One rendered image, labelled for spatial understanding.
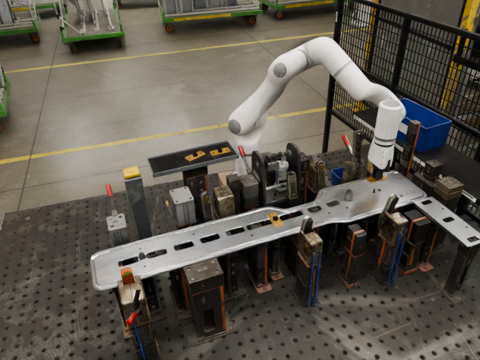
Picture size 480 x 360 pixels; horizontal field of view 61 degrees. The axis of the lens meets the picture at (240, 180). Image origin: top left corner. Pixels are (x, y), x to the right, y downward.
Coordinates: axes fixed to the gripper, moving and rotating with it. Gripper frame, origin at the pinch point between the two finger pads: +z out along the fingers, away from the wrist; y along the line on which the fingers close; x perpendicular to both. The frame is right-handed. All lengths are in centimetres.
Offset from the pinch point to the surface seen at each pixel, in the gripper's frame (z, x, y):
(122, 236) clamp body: 7, -105, -12
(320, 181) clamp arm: 7.7, -18.5, -13.7
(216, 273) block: 6, -78, 20
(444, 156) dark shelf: 6.6, 43.7, -6.7
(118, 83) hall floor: 109, -70, -451
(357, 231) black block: 10.3, -20.4, 17.7
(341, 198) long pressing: 9.4, -15.1, -1.7
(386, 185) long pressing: 9.4, 7.9, -1.8
